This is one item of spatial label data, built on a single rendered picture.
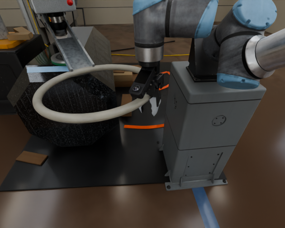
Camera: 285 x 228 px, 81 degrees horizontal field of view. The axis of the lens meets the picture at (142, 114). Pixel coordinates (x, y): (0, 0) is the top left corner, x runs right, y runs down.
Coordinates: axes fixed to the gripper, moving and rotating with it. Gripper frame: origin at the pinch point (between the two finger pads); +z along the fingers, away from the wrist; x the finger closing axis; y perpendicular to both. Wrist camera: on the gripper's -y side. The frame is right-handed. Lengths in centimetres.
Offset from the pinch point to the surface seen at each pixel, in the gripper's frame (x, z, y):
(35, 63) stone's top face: 94, 0, 20
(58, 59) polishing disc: 78, -3, 26
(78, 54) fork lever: 54, -10, 22
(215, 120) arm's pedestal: -24.8, 21.4, 35.7
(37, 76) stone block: 87, 6, 14
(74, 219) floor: 44, 86, -26
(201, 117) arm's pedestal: -17.7, 18.1, 30.4
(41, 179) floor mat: 88, 82, -17
